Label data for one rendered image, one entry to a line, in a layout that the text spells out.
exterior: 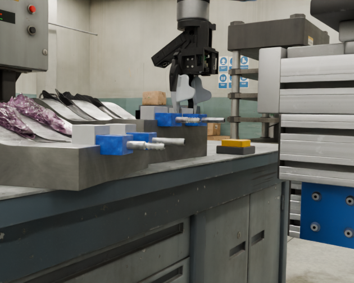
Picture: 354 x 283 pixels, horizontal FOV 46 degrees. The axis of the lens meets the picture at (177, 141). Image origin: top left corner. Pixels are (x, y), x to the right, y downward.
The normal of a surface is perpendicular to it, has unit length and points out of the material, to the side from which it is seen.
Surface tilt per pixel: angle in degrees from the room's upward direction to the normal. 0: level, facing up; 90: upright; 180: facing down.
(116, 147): 90
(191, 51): 90
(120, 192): 90
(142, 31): 90
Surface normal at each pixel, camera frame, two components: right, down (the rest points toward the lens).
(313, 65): -0.59, 0.04
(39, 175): -0.27, 0.05
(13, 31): 0.84, 0.05
